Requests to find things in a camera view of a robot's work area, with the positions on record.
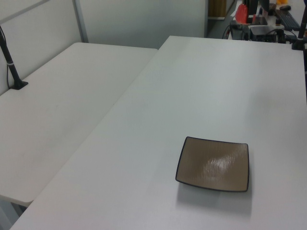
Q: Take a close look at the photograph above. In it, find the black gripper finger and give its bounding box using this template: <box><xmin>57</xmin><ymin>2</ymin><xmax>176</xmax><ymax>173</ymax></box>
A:
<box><xmin>248</xmin><ymin>0</ymin><xmax>259</xmax><ymax>16</ymax></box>

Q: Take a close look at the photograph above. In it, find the red apple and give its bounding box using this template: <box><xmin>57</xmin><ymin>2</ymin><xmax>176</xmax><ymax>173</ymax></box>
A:
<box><xmin>235</xmin><ymin>4</ymin><xmax>249</xmax><ymax>24</ymax></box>

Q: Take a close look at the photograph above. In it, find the square brown ceramic plate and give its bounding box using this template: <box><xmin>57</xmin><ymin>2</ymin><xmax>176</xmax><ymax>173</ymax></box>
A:
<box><xmin>175</xmin><ymin>136</ymin><xmax>249</xmax><ymax>192</ymax></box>

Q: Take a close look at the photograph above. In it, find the black tablet screen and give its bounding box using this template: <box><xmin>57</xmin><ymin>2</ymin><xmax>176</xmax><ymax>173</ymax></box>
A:
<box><xmin>253</xmin><ymin>16</ymin><xmax>269</xmax><ymax>26</ymax></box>

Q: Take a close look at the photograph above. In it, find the silver electronics box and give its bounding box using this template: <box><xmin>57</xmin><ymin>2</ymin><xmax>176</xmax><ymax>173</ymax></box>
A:
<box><xmin>249</xmin><ymin>25</ymin><xmax>279</xmax><ymax>42</ymax></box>

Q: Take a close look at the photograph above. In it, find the brown wooden cabinet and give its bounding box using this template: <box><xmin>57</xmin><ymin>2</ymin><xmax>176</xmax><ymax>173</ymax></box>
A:
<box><xmin>208</xmin><ymin>0</ymin><xmax>228</xmax><ymax>18</ymax></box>

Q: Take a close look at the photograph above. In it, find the black computer keyboard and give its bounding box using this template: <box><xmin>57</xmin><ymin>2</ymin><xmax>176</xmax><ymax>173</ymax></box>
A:
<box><xmin>274</xmin><ymin>9</ymin><xmax>301</xmax><ymax>30</ymax></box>

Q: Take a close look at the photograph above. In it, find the black clamped camera pole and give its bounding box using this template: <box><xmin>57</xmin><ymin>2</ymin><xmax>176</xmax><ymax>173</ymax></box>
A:
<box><xmin>291</xmin><ymin>0</ymin><xmax>307</xmax><ymax>51</ymax></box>

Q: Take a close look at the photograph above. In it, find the grey partition post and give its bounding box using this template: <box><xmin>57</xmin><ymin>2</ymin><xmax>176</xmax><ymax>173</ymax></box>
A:
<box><xmin>72</xmin><ymin>0</ymin><xmax>89</xmax><ymax>44</ymax></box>

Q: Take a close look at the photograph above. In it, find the black camera pole with base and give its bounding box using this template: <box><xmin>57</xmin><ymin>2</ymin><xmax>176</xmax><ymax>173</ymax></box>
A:
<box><xmin>0</xmin><ymin>25</ymin><xmax>29</xmax><ymax>90</ymax></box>

